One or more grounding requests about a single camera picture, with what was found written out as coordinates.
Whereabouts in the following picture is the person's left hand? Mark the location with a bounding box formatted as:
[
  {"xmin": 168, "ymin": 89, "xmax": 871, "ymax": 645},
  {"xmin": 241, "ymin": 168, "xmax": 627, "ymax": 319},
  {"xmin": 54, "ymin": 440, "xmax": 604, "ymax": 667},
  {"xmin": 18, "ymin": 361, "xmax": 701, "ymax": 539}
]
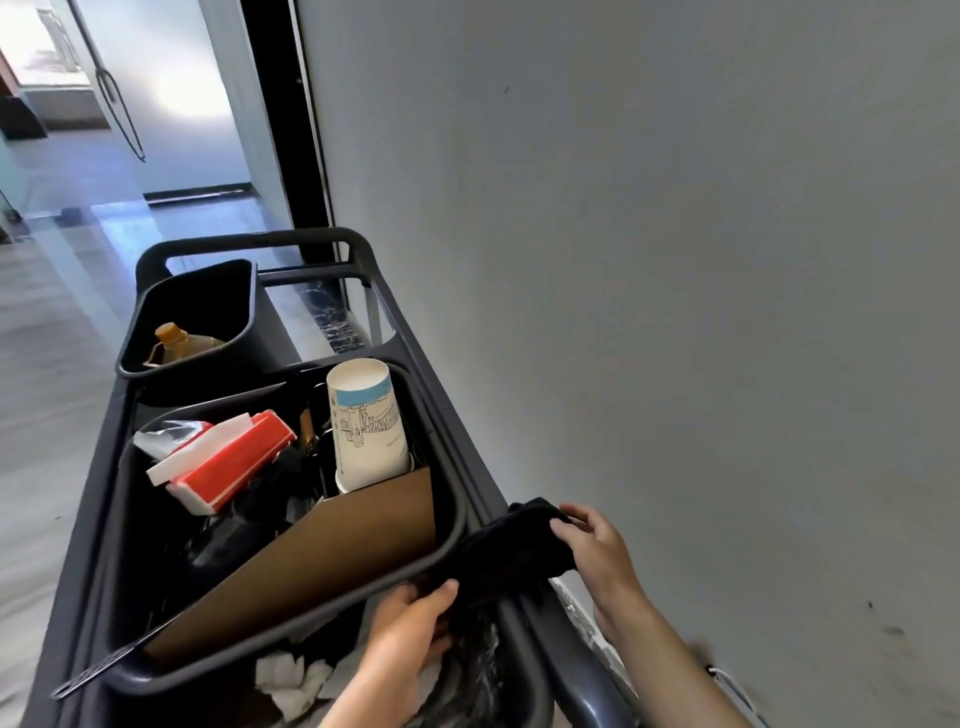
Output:
[{"xmin": 359, "ymin": 578, "xmax": 461, "ymax": 699}]

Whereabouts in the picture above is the person's right hand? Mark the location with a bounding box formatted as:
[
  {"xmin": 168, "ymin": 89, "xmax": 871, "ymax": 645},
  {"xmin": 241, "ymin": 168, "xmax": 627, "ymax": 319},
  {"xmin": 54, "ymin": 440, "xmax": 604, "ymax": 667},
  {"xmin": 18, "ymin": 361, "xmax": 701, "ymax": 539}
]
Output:
[{"xmin": 549, "ymin": 503, "xmax": 646, "ymax": 625}]

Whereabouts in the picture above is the black cleaning cloth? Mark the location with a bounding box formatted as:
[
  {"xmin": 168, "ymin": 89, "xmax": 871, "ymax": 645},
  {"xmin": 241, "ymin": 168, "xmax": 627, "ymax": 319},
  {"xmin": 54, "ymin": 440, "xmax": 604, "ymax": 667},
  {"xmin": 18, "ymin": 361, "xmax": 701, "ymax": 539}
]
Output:
[{"xmin": 419, "ymin": 497, "xmax": 580, "ymax": 610}]

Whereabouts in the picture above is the person's right forearm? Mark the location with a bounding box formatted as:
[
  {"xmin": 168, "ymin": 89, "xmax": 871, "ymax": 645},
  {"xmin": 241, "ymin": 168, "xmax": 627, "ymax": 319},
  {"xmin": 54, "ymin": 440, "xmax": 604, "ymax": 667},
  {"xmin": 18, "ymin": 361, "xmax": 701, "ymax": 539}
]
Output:
[{"xmin": 596, "ymin": 592, "xmax": 759, "ymax": 728}]

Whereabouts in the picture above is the dark grey service cart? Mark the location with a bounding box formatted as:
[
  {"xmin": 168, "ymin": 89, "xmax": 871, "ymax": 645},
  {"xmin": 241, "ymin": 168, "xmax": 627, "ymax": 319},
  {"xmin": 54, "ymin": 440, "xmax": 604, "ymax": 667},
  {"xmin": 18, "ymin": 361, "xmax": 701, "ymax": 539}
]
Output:
[{"xmin": 18, "ymin": 227, "xmax": 640, "ymax": 728}]

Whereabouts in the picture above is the shiny black plastic bag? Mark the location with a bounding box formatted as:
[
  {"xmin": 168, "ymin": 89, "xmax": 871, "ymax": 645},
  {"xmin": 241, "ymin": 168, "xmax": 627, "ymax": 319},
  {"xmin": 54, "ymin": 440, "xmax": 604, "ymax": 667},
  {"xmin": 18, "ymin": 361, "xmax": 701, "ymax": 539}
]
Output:
[{"xmin": 431, "ymin": 611, "xmax": 505, "ymax": 728}]

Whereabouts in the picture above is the brown cardboard piece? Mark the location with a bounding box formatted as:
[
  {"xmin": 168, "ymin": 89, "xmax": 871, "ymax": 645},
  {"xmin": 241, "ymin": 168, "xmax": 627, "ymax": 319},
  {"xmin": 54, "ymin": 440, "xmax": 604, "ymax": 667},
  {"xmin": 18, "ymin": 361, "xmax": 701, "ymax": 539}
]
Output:
[{"xmin": 142, "ymin": 466, "xmax": 439, "ymax": 666}]

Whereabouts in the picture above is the crumpled white tissue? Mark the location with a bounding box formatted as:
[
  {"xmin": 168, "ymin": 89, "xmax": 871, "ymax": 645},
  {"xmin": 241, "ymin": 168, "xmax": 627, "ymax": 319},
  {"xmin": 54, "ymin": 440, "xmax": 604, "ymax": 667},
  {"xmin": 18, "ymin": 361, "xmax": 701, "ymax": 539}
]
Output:
[{"xmin": 254, "ymin": 650, "xmax": 336, "ymax": 722}]

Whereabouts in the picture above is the crumpled black plastic packaging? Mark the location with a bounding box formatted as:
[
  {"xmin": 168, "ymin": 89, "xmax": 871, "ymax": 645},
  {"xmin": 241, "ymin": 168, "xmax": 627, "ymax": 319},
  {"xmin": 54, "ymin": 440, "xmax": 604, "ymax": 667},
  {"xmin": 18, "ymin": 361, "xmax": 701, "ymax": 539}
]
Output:
[{"xmin": 183, "ymin": 449, "xmax": 332, "ymax": 572}]

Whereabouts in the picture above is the white blue paper cup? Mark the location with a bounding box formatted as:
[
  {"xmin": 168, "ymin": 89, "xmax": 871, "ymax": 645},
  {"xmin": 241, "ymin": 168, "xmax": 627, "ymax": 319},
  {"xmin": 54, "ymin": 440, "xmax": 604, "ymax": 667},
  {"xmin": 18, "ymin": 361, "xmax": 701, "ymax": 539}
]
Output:
[{"xmin": 326, "ymin": 357, "xmax": 413, "ymax": 496}]

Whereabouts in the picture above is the red white carton box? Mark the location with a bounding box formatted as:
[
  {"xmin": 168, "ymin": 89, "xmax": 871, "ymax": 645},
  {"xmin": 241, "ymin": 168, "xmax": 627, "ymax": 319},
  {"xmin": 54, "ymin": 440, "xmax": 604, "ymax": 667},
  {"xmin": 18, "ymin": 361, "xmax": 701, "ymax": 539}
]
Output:
[{"xmin": 146, "ymin": 410, "xmax": 300, "ymax": 518}]

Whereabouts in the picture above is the large black bin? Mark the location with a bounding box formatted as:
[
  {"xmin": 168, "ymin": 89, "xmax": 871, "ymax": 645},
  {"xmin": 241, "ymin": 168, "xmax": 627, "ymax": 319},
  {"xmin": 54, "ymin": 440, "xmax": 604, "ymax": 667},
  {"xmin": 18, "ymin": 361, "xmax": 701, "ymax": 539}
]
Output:
[{"xmin": 97, "ymin": 358, "xmax": 471, "ymax": 696}]

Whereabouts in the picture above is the clear plastic wrapper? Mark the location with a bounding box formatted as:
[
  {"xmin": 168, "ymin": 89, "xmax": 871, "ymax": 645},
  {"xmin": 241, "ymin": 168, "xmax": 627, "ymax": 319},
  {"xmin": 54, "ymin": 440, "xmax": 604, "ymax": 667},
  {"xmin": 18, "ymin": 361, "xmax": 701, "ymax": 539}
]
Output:
[{"xmin": 132, "ymin": 419, "xmax": 216, "ymax": 462}]

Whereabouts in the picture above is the brown plastic bottle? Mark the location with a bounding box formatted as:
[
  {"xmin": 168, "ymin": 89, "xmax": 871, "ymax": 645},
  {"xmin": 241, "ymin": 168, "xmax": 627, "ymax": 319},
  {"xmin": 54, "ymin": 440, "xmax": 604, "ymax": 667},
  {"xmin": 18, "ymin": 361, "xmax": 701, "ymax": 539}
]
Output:
[{"xmin": 142, "ymin": 322, "xmax": 227, "ymax": 370}]

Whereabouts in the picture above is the small black bin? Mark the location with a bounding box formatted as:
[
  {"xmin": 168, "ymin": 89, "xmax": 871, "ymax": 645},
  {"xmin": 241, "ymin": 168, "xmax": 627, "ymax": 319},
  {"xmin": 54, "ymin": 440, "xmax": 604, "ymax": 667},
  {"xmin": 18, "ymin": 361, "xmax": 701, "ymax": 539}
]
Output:
[{"xmin": 114, "ymin": 258, "xmax": 291, "ymax": 388}]

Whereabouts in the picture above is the glass door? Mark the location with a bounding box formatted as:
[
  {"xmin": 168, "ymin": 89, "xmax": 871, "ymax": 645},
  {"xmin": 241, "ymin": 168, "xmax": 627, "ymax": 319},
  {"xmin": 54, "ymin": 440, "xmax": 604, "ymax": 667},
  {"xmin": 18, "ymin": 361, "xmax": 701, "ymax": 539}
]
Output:
[{"xmin": 44, "ymin": 0, "xmax": 257, "ymax": 201}]

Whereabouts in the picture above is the black utensil handle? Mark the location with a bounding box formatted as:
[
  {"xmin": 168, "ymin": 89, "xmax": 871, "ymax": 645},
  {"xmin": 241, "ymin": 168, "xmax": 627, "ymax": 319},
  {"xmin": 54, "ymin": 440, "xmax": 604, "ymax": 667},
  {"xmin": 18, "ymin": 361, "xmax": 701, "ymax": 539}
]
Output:
[{"xmin": 50, "ymin": 626, "xmax": 163, "ymax": 701}]

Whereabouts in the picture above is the black door frame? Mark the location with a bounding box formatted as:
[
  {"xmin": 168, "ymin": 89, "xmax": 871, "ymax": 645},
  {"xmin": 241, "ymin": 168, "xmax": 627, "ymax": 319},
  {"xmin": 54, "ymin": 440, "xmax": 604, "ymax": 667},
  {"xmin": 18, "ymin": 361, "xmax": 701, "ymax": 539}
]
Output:
[{"xmin": 239, "ymin": 0, "xmax": 337, "ymax": 265}]

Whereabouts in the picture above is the metal door handle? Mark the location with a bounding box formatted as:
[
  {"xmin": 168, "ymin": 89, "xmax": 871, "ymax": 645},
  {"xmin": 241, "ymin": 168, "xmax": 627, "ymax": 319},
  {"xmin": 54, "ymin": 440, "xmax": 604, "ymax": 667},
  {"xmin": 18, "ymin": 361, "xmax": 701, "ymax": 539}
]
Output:
[{"xmin": 67, "ymin": 0, "xmax": 148, "ymax": 165}]

